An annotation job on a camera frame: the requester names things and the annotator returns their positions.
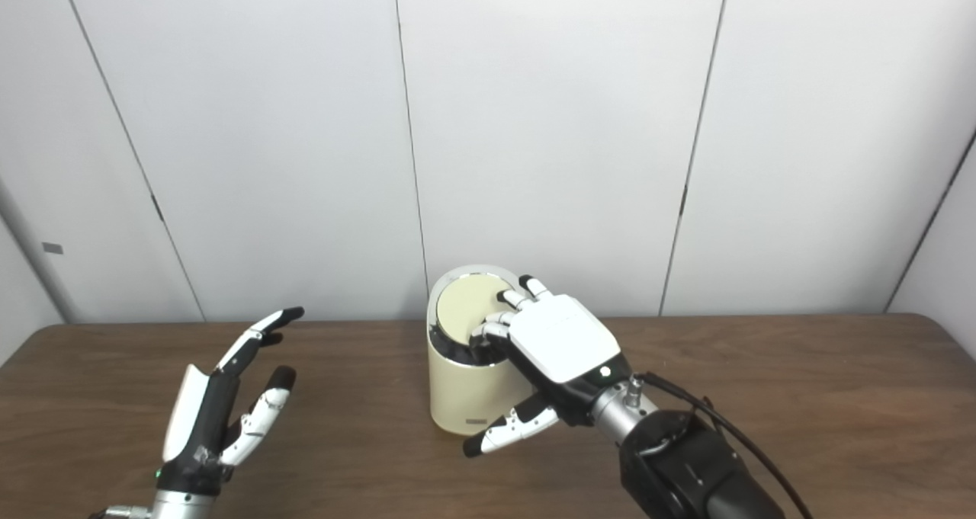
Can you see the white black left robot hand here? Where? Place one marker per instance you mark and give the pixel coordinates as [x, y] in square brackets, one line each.
[202, 427]

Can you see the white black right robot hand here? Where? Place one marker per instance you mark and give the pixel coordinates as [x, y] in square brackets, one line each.
[564, 340]

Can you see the round cream bin lid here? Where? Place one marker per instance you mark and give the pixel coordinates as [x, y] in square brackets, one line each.
[465, 305]

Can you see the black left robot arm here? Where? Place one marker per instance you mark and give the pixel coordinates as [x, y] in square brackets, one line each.
[183, 507]

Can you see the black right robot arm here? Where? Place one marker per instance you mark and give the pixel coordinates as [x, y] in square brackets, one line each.
[686, 473]

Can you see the cream lidded trash bin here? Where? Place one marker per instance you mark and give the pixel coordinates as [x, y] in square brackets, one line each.
[465, 397]

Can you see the black wall panel clip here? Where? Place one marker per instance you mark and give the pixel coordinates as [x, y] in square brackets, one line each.
[683, 200]
[157, 207]

